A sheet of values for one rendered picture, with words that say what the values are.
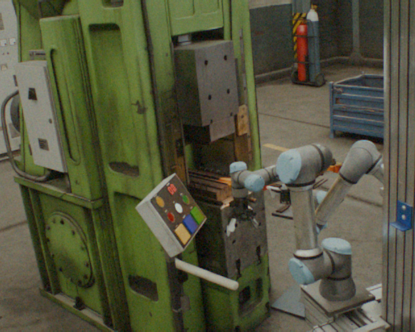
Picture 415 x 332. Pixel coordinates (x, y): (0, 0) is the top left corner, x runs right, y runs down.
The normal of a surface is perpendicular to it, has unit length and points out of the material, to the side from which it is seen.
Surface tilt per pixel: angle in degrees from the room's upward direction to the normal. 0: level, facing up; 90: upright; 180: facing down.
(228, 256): 90
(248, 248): 90
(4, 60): 90
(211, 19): 90
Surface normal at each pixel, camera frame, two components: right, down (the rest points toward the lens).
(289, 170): -0.90, 0.11
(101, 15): -0.68, 0.29
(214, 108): 0.73, 0.15
